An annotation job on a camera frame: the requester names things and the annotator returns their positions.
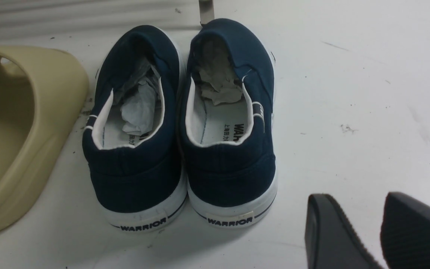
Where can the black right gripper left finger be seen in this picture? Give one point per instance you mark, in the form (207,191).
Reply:
(330,240)

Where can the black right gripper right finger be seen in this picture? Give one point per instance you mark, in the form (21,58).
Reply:
(405,232)

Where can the navy slip-on shoe right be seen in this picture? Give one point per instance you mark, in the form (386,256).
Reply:
(225,122)

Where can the navy slip-on shoe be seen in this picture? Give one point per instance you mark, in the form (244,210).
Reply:
(225,122)
(129,140)

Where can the navy slip-on shoe left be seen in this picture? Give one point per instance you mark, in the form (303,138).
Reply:
(129,140)

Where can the stainless steel shoe rack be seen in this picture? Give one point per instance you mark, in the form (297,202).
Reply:
(207,11)

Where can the olive green slipper right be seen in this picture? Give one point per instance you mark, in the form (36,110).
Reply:
(42,91)

